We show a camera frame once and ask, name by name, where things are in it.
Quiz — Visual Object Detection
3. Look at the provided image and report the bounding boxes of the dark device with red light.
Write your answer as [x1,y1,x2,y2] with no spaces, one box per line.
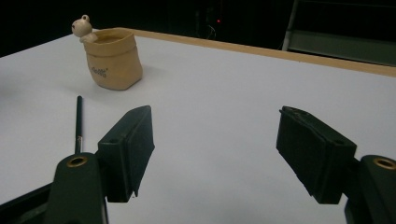
[194,0,226,40]

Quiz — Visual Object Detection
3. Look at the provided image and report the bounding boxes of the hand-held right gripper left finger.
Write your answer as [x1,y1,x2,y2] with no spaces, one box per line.
[97,105,156,203]

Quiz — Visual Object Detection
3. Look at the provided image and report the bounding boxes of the grey metal frame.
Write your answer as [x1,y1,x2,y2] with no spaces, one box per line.
[281,0,396,67]

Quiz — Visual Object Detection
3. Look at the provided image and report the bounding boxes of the black pen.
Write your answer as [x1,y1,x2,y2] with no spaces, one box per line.
[74,95,84,155]

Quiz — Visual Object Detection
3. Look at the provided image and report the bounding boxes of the tan pen holder with bear figure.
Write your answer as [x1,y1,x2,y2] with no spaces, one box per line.
[71,14,144,91]

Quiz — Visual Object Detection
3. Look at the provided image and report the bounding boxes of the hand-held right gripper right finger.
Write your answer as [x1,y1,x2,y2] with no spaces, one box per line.
[276,105,358,205]

